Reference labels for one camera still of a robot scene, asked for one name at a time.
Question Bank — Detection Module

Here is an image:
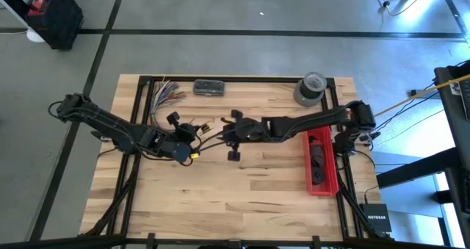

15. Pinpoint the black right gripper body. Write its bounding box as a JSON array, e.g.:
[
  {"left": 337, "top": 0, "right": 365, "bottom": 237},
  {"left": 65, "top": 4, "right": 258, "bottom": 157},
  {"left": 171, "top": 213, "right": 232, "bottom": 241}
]
[{"left": 224, "top": 109, "right": 272, "bottom": 161}]

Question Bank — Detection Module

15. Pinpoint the yellow hanging cable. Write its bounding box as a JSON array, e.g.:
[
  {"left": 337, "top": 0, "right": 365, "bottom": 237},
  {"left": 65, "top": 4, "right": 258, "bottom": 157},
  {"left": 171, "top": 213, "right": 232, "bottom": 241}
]
[{"left": 373, "top": 73, "right": 470, "bottom": 118}]

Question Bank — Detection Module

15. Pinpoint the black aluminium table frame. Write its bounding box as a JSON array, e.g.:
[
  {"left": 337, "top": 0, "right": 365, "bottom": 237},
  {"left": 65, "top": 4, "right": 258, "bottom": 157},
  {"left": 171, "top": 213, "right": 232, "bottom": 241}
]
[{"left": 76, "top": 75, "right": 391, "bottom": 249}]

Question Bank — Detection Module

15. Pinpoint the grey tape roll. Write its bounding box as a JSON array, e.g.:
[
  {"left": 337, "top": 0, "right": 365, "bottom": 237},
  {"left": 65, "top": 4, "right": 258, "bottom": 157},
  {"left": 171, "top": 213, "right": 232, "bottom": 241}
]
[{"left": 292, "top": 83, "right": 326, "bottom": 108}]

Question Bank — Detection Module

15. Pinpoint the white pillar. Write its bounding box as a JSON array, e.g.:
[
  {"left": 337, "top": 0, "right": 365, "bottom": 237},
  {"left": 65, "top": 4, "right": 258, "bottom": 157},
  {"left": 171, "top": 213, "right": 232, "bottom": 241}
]
[{"left": 0, "top": 0, "right": 46, "bottom": 44}]

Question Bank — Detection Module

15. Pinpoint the red plastic bin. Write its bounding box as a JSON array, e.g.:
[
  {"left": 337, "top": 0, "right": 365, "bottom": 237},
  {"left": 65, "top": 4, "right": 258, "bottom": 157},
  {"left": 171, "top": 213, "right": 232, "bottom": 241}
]
[{"left": 301, "top": 126, "right": 339, "bottom": 198}]

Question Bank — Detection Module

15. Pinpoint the bundle of coloured wires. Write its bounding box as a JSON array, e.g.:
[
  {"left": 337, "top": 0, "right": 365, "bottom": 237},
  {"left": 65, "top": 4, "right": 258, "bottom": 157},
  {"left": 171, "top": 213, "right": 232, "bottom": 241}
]
[{"left": 148, "top": 79, "right": 188, "bottom": 129}]

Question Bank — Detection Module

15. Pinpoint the black Netgear network switch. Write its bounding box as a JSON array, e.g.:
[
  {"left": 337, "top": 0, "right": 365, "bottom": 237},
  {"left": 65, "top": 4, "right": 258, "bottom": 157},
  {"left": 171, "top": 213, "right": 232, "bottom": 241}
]
[{"left": 358, "top": 203, "right": 393, "bottom": 234}]

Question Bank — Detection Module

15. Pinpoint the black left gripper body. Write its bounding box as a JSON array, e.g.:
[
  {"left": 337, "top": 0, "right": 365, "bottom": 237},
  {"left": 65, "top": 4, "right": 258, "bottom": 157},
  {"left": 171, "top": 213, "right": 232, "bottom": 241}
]
[{"left": 167, "top": 111, "right": 201, "bottom": 165}]

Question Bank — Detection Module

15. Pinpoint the clear plastic bit case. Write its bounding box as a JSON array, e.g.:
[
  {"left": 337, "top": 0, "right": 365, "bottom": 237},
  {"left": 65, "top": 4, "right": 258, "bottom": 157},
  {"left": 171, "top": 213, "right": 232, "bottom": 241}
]
[{"left": 192, "top": 79, "right": 226, "bottom": 97}]

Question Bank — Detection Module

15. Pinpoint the black and red tool case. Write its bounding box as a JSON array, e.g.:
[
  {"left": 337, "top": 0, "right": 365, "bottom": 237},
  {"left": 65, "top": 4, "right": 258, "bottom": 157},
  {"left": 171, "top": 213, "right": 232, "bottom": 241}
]
[{"left": 24, "top": 0, "right": 84, "bottom": 51}]

